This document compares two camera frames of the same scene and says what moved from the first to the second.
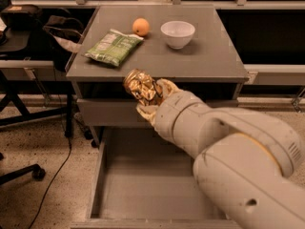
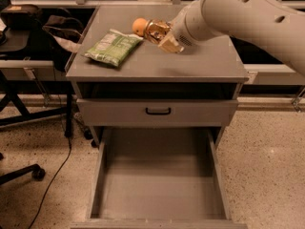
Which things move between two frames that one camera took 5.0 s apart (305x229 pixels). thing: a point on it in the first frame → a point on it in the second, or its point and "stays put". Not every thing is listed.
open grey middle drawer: (141, 179) stays put
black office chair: (38, 173) stays put
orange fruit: (140, 27) stays put
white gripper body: (169, 112) → (180, 31)
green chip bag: (112, 48) stays put
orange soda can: (140, 84) → (154, 31)
